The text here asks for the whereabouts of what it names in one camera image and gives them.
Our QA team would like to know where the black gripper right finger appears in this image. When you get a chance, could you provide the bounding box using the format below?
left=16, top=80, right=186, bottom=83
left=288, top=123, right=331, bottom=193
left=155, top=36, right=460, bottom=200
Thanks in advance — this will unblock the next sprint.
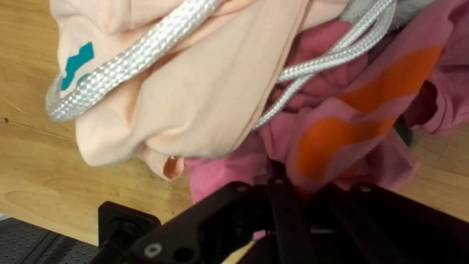
left=312, top=183, right=469, bottom=264

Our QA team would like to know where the peach shirt with teal print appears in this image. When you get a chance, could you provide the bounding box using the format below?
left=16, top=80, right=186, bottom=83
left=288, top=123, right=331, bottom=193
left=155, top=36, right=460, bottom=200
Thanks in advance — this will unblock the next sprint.
left=46, top=0, right=350, bottom=178

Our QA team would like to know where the pink shirt with orange print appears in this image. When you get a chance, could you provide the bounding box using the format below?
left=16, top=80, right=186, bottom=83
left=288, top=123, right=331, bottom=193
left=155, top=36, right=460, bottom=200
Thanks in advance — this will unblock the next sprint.
left=186, top=0, right=469, bottom=200

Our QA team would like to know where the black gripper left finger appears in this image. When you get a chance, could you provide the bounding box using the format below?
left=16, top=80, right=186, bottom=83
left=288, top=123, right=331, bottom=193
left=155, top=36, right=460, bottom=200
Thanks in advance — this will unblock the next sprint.
left=266, top=162, right=317, bottom=264

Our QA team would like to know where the thick white braided rope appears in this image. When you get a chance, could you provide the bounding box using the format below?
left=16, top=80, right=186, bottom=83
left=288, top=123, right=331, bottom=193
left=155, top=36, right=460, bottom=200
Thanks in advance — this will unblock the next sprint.
left=45, top=0, right=398, bottom=129

